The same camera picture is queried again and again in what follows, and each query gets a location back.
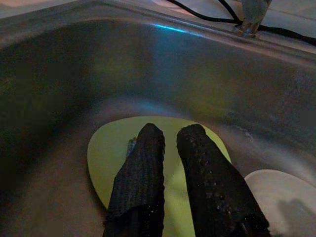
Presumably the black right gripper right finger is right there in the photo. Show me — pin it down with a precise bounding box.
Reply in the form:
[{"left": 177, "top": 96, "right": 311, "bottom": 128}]
[{"left": 176, "top": 123, "right": 272, "bottom": 237}]

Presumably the grey round plate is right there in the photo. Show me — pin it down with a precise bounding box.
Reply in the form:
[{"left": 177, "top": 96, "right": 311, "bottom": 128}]
[{"left": 244, "top": 169, "right": 316, "bottom": 237}]

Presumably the metal sink faucet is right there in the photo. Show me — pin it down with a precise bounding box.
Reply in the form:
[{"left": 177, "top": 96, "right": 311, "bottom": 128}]
[{"left": 233, "top": 0, "right": 272, "bottom": 38}]

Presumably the stainless steel sink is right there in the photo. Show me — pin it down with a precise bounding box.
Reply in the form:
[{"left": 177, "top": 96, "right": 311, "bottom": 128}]
[{"left": 0, "top": 0, "right": 316, "bottom": 237}]

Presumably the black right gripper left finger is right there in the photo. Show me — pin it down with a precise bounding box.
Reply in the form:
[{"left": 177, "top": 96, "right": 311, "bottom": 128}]
[{"left": 102, "top": 122, "right": 166, "bottom": 237}]

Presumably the black power cable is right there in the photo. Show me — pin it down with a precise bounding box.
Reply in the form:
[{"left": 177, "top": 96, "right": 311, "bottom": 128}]
[
  {"left": 167, "top": 0, "right": 316, "bottom": 46},
  {"left": 218, "top": 0, "right": 244, "bottom": 25}
]

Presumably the green round plate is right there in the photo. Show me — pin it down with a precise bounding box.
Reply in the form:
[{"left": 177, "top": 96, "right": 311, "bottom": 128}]
[{"left": 86, "top": 115, "right": 233, "bottom": 237}]

